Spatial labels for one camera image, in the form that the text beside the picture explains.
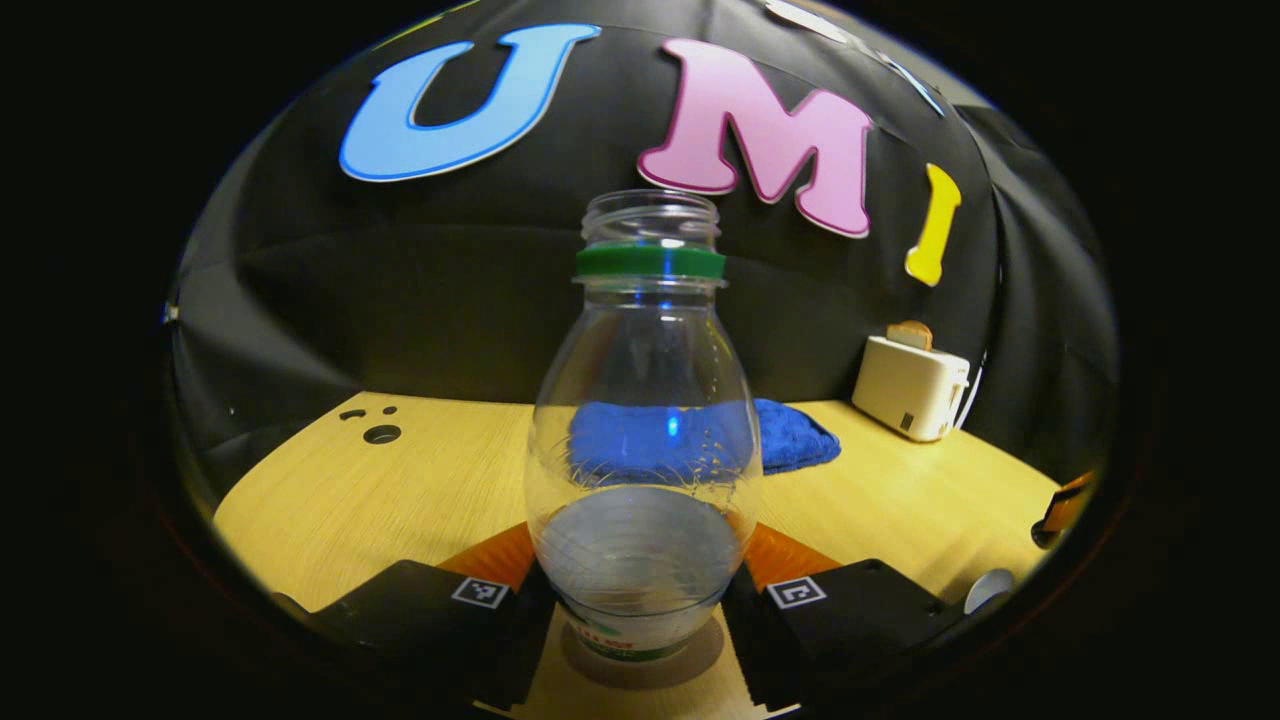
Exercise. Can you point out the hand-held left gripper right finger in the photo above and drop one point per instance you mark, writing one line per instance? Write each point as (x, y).
(850, 630)

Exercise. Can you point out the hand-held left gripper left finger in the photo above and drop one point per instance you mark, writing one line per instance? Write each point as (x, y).
(440, 630)

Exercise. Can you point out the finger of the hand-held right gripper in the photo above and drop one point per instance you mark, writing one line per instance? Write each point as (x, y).
(1065, 505)

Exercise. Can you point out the clear plastic water bottle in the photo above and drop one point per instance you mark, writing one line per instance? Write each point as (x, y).
(645, 560)

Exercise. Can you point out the blue folded towel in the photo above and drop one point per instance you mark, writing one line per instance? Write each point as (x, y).
(800, 440)

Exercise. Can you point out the white toaster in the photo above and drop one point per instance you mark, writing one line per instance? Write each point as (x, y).
(905, 390)

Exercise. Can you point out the toast slice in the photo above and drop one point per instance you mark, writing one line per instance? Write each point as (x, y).
(910, 334)

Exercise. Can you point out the black backdrop cloth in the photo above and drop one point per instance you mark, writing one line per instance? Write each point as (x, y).
(400, 290)

